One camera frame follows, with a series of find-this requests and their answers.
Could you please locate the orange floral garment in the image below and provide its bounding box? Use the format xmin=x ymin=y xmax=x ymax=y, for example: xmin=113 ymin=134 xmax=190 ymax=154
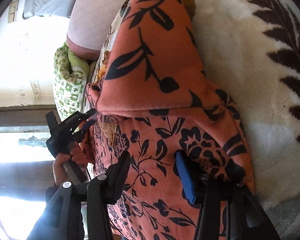
xmin=85 ymin=0 xmax=254 ymax=239

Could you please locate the person's left hand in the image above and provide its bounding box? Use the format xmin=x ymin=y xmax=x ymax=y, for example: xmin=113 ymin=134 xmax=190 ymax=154
xmin=52 ymin=142 xmax=89 ymax=187

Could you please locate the patterned glass window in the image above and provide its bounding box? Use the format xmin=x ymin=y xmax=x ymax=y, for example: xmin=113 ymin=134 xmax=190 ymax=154
xmin=0 ymin=126 xmax=55 ymax=164

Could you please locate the green white patterned pillow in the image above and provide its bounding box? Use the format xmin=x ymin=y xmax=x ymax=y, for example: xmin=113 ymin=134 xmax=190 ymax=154
xmin=53 ymin=42 xmax=90 ymax=121

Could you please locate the pink bolster pillow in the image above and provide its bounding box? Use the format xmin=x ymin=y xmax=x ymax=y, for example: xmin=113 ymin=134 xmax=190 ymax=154
xmin=67 ymin=0 xmax=126 ymax=61

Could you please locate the leaf-patterned fleece blanket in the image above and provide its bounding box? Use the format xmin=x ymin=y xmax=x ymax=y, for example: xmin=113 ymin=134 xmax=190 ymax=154
xmin=90 ymin=0 xmax=300 ymax=238

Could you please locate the gold wall switch plate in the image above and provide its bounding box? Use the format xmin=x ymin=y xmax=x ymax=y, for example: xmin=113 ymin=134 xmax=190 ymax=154
xmin=8 ymin=0 xmax=19 ymax=23

